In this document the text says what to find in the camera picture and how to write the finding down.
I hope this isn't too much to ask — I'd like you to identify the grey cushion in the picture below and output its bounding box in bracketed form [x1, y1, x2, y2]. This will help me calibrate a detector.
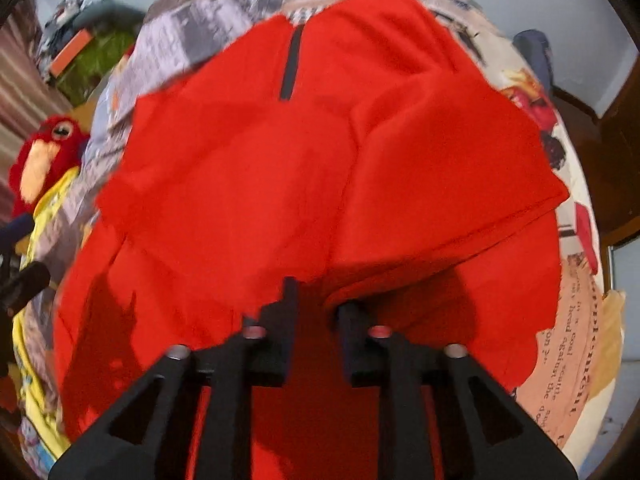
[75, 0, 147, 27]

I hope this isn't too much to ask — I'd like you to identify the newspaper print blanket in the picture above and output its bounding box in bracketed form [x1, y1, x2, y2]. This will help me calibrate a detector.
[12, 0, 627, 461]

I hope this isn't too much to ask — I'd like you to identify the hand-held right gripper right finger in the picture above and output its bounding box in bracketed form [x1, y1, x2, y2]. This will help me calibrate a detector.
[337, 302, 579, 480]

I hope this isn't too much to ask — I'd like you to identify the silver printed bag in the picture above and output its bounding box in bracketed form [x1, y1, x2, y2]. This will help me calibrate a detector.
[39, 0, 114, 61]

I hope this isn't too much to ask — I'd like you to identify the yellow printed cloth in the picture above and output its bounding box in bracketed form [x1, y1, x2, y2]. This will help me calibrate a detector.
[12, 166, 81, 461]

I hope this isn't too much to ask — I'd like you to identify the dark wooden furniture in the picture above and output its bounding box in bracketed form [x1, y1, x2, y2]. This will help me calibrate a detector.
[549, 40, 640, 306]

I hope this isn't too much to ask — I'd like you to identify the striped brown curtain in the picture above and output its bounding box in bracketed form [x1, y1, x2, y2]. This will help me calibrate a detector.
[0, 0, 75, 223]

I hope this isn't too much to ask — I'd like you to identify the red garment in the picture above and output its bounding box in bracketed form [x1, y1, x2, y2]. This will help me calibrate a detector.
[52, 0, 571, 480]

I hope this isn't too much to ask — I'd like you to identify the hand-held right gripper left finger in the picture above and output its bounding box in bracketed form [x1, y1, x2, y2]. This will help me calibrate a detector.
[48, 277, 300, 480]

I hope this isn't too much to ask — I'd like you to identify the blue cloth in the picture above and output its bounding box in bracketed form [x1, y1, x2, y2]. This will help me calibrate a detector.
[512, 29, 556, 95]

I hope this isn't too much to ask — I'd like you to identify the red plush parrot toy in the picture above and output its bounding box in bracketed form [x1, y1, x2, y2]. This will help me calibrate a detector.
[9, 115, 92, 221]

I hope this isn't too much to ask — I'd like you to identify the orange box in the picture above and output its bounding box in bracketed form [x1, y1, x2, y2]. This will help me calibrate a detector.
[50, 29, 94, 76]

